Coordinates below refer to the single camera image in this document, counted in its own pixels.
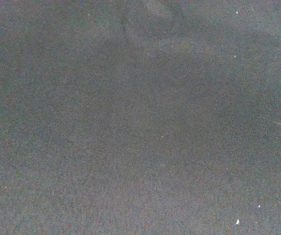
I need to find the black bench cloth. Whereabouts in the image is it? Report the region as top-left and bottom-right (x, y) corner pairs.
(0, 0), (281, 235)

